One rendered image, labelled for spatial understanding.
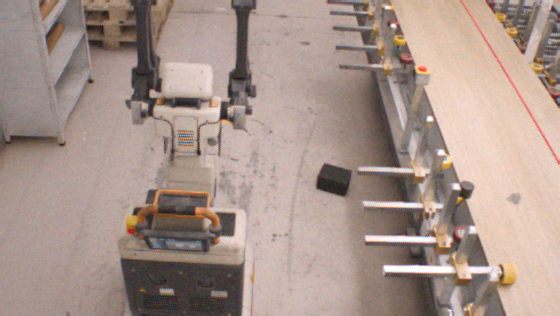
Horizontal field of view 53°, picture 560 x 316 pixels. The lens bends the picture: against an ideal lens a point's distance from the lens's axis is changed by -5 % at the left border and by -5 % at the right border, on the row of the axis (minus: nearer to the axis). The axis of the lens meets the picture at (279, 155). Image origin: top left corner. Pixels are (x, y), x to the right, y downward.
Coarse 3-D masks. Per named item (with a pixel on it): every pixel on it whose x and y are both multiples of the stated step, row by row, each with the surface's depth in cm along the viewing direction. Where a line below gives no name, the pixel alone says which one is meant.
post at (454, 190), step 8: (456, 184) 230; (448, 192) 234; (456, 192) 230; (448, 200) 233; (456, 200) 233; (448, 208) 236; (440, 216) 242; (448, 216) 239; (440, 224) 242; (440, 232) 245
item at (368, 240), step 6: (366, 240) 242; (372, 240) 242; (378, 240) 242; (384, 240) 242; (390, 240) 242; (396, 240) 243; (402, 240) 243; (408, 240) 243; (414, 240) 243; (420, 240) 243; (426, 240) 243; (432, 240) 244; (450, 240) 244; (396, 246) 244; (402, 246) 244; (420, 246) 244; (426, 246) 244; (432, 246) 244; (456, 246) 244
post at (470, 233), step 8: (464, 232) 213; (472, 232) 209; (464, 240) 213; (472, 240) 212; (464, 248) 214; (456, 256) 220; (464, 256) 217; (448, 280) 228; (448, 288) 229; (440, 296) 236; (448, 296) 232
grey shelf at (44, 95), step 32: (0, 0) 342; (32, 0) 342; (64, 0) 399; (0, 32) 355; (32, 32) 356; (64, 32) 441; (0, 64) 370; (32, 64) 371; (64, 64) 405; (0, 96) 386; (32, 96) 386; (64, 96) 439; (32, 128) 403
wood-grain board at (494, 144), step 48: (432, 0) 434; (480, 0) 442; (432, 48) 371; (480, 48) 377; (432, 96) 325; (480, 96) 329; (528, 96) 333; (480, 144) 293; (528, 144) 295; (480, 192) 263; (528, 192) 265; (480, 240) 240; (528, 240) 241; (528, 288) 220
